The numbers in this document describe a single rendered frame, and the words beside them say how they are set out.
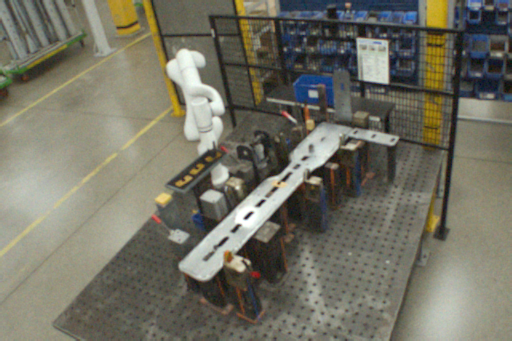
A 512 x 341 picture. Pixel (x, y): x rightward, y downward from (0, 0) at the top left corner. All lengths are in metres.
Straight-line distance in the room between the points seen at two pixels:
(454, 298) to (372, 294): 1.02
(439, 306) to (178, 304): 1.65
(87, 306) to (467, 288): 2.35
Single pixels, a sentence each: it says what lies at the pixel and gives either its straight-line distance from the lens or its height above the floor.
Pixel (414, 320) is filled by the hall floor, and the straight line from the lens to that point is 2.95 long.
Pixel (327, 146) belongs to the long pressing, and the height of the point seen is 1.00.
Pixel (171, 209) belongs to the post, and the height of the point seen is 1.10.
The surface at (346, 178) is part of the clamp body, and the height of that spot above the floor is 0.83.
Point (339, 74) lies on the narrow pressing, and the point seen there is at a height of 1.31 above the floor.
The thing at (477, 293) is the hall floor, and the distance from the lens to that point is 3.15.
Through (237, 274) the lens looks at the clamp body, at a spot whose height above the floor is 1.04.
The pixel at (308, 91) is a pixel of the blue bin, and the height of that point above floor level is 1.11.
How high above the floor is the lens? 2.40
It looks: 35 degrees down
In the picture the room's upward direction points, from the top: 12 degrees counter-clockwise
